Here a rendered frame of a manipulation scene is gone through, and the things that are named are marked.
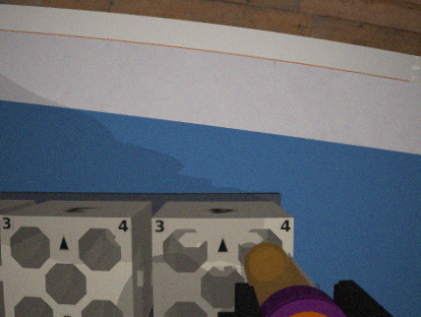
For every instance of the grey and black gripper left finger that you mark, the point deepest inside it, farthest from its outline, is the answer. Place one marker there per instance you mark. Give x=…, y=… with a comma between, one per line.
x=246, y=303

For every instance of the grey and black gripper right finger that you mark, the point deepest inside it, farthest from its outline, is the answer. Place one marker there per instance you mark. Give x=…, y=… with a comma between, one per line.
x=354, y=301

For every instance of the blue flat mat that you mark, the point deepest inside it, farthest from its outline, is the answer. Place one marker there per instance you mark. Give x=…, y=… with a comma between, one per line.
x=357, y=210

